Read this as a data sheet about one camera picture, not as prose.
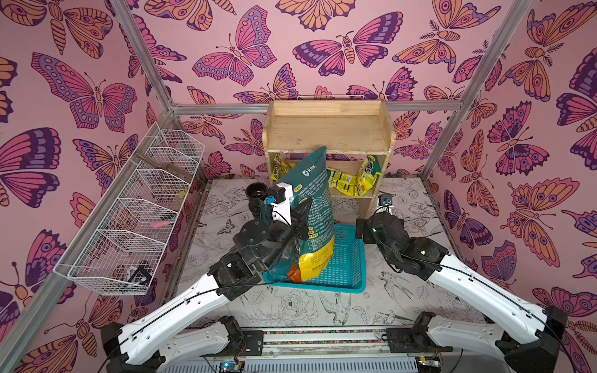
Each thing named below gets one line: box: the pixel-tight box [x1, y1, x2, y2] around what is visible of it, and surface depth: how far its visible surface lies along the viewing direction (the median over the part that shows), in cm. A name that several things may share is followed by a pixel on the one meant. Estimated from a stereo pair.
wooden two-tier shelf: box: [261, 100, 396, 220], surface depth 81 cm
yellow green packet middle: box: [326, 167, 359, 199], surface depth 90 cm
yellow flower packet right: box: [356, 154, 383, 198], surface depth 83 cm
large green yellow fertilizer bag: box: [268, 146, 336, 283], surface depth 63 cm
